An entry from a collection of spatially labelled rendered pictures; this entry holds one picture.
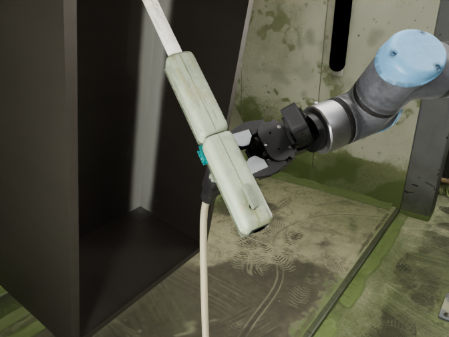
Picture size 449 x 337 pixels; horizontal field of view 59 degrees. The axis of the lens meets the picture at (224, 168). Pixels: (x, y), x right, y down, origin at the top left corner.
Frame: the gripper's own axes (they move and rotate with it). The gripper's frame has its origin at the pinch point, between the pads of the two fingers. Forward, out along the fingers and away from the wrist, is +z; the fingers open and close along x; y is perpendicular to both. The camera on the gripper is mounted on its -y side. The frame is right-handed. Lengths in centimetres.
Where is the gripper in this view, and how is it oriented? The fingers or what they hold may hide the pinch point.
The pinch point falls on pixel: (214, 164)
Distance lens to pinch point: 62.9
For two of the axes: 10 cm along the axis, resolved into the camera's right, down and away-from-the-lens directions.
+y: -1.9, 3.6, 9.1
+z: -8.9, 3.4, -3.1
